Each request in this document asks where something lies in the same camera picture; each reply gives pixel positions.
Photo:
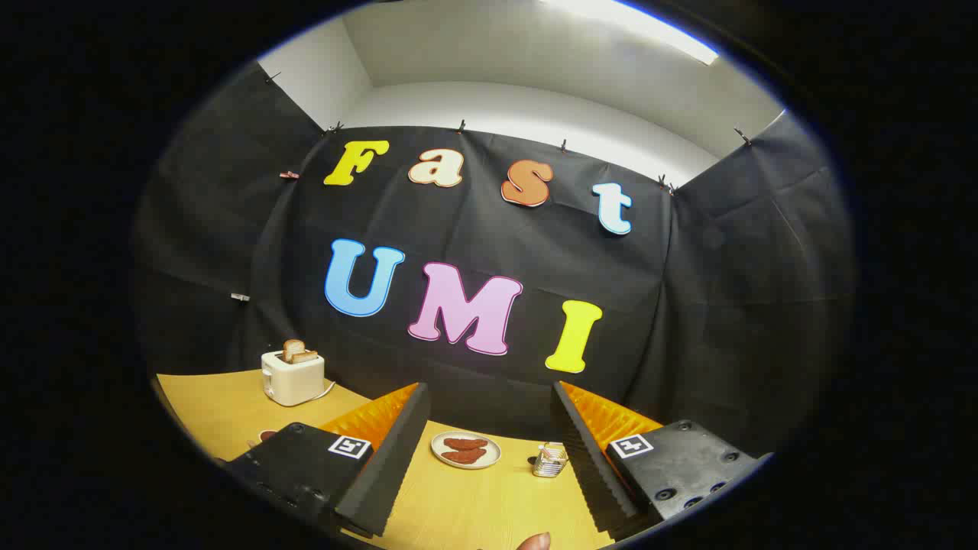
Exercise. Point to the white round plate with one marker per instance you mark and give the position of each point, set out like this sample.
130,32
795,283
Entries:
491,461

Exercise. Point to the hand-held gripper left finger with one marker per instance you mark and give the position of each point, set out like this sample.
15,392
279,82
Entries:
390,466

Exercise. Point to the wooden table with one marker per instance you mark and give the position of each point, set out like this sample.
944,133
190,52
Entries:
474,504

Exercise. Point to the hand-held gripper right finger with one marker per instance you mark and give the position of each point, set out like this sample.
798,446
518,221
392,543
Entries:
592,466

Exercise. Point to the cream toaster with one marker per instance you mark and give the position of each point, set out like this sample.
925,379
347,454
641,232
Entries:
294,382

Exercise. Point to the red-brown meat slice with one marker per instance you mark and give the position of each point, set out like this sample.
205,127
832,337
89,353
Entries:
463,457
464,443

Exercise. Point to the toast slice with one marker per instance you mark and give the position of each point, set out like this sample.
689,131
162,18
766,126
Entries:
293,348
306,356

